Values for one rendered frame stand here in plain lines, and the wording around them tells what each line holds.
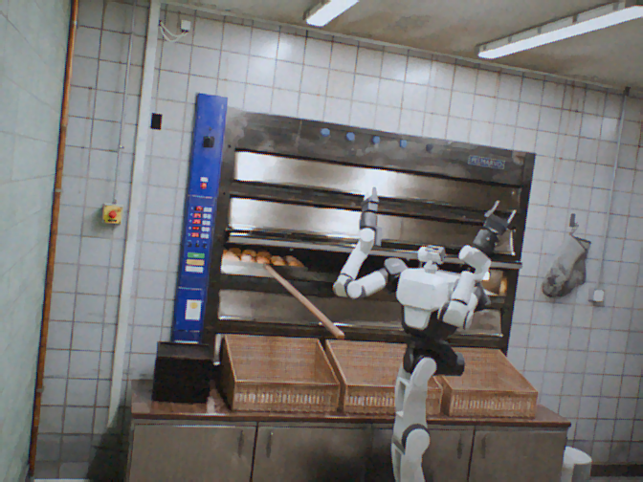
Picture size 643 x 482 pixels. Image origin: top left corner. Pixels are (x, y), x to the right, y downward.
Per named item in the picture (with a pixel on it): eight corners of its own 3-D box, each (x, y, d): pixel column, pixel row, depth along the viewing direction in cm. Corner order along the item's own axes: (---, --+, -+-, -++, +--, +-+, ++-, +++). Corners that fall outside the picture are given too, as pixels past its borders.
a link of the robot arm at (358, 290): (338, 306, 326) (374, 288, 337) (353, 308, 315) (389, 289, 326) (330, 283, 324) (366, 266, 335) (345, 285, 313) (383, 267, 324)
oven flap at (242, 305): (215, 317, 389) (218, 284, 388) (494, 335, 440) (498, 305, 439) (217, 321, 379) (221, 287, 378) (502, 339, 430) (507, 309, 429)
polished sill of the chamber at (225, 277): (218, 279, 387) (219, 273, 387) (499, 301, 439) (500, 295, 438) (219, 281, 382) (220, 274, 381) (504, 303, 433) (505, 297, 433)
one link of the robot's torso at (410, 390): (415, 441, 337) (428, 349, 334) (431, 456, 320) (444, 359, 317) (387, 441, 333) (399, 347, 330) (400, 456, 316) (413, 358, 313)
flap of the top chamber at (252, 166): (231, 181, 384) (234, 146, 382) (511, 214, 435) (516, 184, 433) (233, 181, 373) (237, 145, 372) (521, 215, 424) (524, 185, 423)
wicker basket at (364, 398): (318, 384, 403) (323, 338, 401) (407, 387, 418) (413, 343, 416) (342, 413, 356) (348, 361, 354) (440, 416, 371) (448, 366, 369)
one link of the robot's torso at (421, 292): (415, 326, 348) (425, 256, 346) (475, 342, 326) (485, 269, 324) (381, 331, 326) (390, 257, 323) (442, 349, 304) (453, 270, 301)
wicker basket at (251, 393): (216, 381, 385) (222, 333, 383) (313, 383, 402) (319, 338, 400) (230, 411, 339) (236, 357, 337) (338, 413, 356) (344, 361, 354)
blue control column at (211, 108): (147, 376, 565) (175, 115, 550) (167, 377, 569) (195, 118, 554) (156, 481, 380) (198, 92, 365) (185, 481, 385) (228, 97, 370)
